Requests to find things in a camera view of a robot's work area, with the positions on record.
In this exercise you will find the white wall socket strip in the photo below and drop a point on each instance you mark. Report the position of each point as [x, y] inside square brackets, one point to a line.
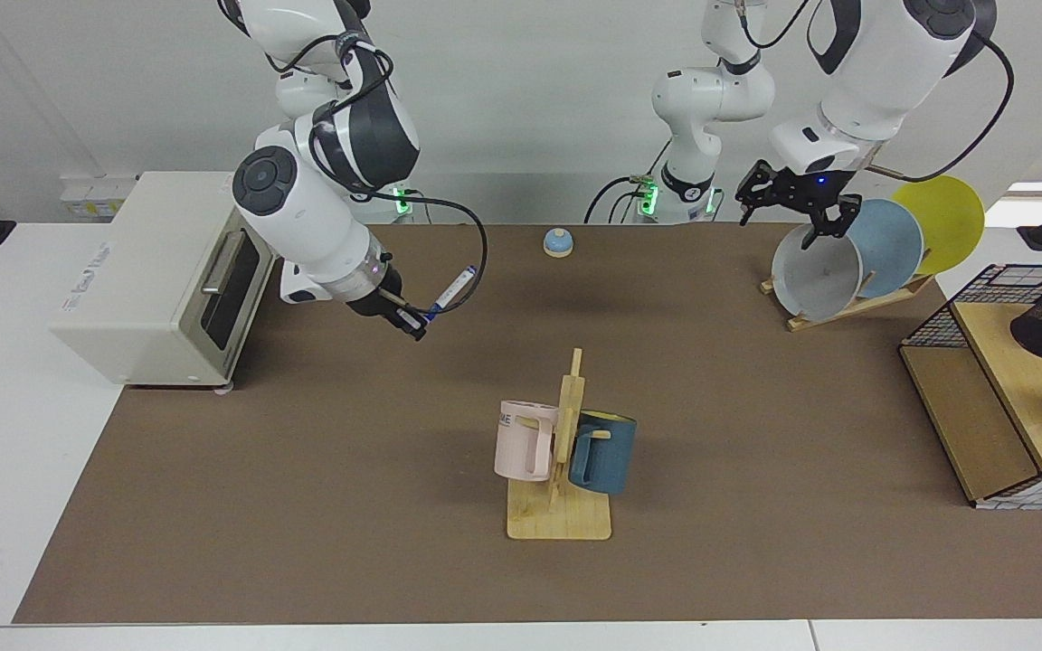
[96, 199]

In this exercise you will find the small blue round bell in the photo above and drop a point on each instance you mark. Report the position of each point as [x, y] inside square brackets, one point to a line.
[558, 242]

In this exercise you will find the light blue plate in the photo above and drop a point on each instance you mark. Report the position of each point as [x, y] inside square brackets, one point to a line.
[892, 249]

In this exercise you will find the dark teal mug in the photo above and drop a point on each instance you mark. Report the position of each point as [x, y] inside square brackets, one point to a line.
[607, 457]

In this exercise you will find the wooden plate rack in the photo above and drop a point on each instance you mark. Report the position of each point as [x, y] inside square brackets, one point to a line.
[847, 309]

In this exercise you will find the pale toaster oven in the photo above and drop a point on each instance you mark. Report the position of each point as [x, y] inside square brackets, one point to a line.
[141, 298]

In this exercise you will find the wooden cup stand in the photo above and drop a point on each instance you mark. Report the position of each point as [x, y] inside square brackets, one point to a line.
[557, 520]

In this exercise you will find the grey plate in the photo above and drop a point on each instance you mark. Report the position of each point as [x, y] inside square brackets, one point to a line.
[815, 280]

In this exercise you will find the yellow plate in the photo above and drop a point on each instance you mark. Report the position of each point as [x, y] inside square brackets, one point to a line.
[946, 221]

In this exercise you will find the pink mug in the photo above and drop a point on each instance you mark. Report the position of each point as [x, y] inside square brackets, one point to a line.
[521, 443]

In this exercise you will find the brown table cloth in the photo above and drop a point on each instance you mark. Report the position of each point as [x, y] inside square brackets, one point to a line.
[349, 470]

